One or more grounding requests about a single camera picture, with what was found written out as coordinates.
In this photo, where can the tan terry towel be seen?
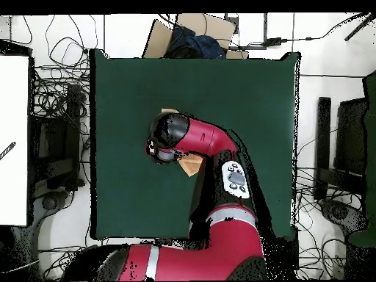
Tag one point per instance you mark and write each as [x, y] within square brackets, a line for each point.
[191, 164]

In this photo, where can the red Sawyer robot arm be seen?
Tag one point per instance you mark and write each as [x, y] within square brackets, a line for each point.
[205, 135]

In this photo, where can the dark green table cloth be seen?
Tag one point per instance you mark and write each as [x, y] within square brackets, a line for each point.
[132, 88]

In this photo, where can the dark blue clothing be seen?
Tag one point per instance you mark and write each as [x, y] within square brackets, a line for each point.
[199, 44]

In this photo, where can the brown cardboard box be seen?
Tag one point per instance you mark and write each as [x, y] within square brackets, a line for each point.
[158, 41]

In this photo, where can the black office chair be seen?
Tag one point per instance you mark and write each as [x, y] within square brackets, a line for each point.
[349, 132]
[58, 141]

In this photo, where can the black power adapter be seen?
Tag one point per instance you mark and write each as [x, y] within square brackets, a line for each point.
[273, 41]

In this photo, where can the white board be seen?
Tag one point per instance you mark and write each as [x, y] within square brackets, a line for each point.
[13, 132]

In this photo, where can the black striped rod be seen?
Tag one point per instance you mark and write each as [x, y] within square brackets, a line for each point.
[8, 150]

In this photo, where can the black tripod leg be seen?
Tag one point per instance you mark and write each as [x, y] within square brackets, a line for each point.
[359, 28]

